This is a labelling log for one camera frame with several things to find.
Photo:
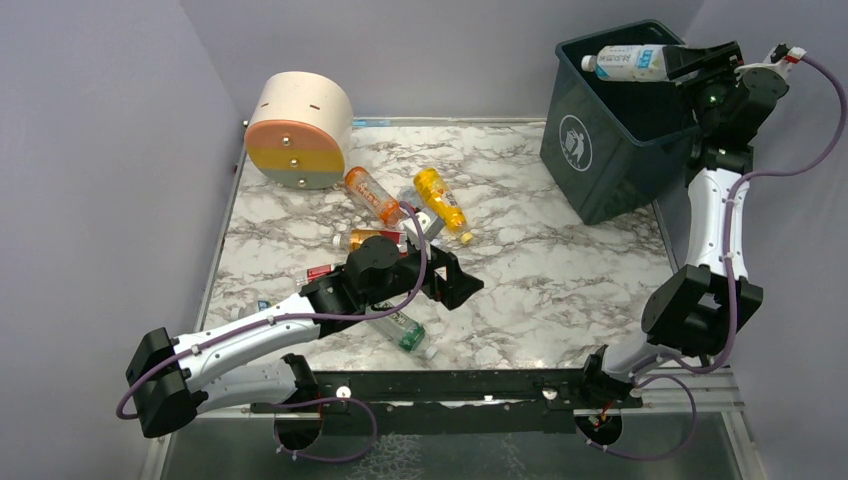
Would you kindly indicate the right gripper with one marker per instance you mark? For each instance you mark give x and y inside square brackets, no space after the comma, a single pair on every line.
[693,64]

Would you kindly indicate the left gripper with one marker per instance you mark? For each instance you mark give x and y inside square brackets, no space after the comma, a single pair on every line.
[431,284]

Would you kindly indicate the white blue label bottle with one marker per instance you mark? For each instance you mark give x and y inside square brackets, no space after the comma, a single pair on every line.
[628,63]

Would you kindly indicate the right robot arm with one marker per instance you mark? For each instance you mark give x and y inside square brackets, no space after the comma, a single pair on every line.
[700,309]

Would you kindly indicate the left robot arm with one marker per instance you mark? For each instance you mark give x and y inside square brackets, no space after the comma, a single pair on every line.
[172,379]

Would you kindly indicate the dark green plastic bin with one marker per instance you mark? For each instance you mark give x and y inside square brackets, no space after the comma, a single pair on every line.
[613,147]

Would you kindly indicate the green tinted tea bottle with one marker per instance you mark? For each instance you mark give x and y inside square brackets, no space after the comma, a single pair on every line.
[409,335]

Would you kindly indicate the yellow drink bottle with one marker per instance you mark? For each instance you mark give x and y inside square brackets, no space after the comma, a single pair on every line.
[439,197]

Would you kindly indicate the orange drink bottle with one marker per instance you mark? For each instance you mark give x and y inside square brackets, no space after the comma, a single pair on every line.
[366,189]

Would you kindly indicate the clear purple label bottle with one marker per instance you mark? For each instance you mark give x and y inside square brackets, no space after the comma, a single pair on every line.
[411,196]

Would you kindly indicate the small red label bottle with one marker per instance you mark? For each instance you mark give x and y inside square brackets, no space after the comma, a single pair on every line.
[305,276]

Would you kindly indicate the round cream drum box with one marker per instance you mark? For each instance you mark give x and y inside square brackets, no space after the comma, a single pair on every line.
[300,132]

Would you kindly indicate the small blue label bottle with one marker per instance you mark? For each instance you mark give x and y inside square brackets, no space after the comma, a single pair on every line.
[237,313]

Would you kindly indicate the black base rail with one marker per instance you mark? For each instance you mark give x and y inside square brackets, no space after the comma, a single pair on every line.
[488,401]

